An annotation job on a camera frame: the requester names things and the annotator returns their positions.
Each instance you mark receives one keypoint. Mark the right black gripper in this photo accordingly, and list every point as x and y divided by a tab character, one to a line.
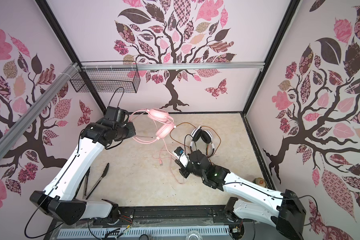
185	169

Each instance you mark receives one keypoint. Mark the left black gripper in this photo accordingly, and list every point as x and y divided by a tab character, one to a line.
130	128

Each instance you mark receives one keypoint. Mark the pink headphones with cable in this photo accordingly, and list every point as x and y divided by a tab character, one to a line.
164	124

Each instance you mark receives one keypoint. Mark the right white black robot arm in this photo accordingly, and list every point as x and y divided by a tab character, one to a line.
282	210

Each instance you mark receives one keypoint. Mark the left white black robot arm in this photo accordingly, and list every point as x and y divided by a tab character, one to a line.
58	199

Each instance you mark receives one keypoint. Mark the white black headphones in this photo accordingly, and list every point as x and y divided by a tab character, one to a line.
207	138

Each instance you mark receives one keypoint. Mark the green drink can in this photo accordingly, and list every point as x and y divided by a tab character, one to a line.
260	182

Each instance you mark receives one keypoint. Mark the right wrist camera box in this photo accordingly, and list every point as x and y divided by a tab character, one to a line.
181	158

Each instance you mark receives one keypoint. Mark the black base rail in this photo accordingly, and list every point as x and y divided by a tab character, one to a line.
173	216

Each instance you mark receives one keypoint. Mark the black wire mesh basket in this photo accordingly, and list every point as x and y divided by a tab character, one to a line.
106	77

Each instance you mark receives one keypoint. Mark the back aluminium rail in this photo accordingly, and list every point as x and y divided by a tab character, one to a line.
192	66

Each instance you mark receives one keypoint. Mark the aluminium rail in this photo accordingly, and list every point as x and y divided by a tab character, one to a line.
19	128
192	66

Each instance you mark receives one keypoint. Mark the left aluminium rail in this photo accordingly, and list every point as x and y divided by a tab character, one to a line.
19	128

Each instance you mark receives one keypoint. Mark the white slotted cable duct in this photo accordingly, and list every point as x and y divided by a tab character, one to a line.
156	232

